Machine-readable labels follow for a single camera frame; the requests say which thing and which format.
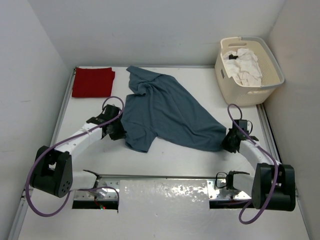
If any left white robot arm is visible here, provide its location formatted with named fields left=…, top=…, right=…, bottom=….
left=29, top=104, right=126, bottom=198

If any reflective foil panel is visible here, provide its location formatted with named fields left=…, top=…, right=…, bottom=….
left=119, top=179, right=210, bottom=213

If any white t shirt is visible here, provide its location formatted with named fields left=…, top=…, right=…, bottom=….
left=222, top=48, right=263, bottom=87

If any cream laundry basket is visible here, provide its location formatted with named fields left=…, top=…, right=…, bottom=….
left=214, top=37, right=285, bottom=106

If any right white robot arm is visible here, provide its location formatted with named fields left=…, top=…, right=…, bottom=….
left=221, top=119, right=296, bottom=212

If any blue t shirt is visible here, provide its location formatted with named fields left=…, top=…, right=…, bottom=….
left=121, top=66, right=226, bottom=153

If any red t shirt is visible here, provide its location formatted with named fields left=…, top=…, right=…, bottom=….
left=71, top=67, right=116, bottom=98

